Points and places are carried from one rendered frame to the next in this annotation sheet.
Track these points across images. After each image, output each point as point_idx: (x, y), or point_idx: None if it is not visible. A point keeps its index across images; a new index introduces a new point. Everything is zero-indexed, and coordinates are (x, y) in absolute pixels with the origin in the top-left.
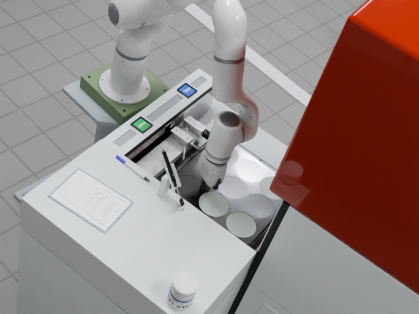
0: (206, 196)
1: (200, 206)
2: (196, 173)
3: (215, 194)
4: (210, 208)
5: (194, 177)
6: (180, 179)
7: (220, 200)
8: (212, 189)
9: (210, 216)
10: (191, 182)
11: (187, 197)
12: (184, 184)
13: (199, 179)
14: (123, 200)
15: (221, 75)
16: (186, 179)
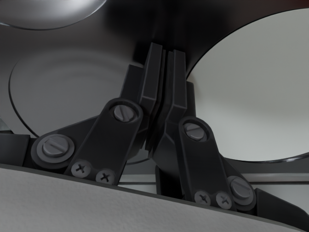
0: (207, 101)
1: (221, 154)
2: (9, 9)
3: (244, 50)
4: (271, 134)
5: (45, 53)
6: (37, 116)
7: (306, 61)
8: (197, 22)
9: (293, 157)
10: (75, 93)
11: (145, 155)
12: (75, 121)
13: (66, 37)
14: None
15: None
16: (46, 95)
